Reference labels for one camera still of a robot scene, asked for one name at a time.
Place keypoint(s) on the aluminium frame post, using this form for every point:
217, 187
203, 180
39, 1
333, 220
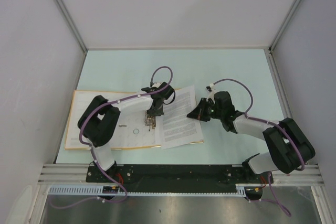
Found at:
285, 23
71, 24

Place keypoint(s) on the aluminium frame rail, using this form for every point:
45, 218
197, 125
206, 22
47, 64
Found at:
288, 123
76, 173

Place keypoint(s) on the aluminium frame rail front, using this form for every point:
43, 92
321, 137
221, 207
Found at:
76, 173

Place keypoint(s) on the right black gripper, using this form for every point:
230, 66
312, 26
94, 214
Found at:
198, 113

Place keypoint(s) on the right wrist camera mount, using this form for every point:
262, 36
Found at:
211, 91

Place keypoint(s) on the aluminium frame post right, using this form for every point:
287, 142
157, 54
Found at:
285, 23

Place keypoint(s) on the metal lever arch mechanism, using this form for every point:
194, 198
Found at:
150, 121

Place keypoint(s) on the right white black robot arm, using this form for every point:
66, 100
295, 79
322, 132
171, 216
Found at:
288, 147

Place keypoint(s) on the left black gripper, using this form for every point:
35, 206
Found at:
155, 113

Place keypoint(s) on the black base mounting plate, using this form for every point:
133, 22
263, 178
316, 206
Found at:
198, 179

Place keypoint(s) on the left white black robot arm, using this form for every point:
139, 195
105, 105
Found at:
100, 119

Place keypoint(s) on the yellow lever arch folder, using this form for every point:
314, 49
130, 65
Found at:
127, 121

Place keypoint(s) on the aluminium frame rail right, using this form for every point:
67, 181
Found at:
288, 123

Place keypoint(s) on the aluminium frame post left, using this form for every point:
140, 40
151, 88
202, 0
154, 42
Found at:
71, 24

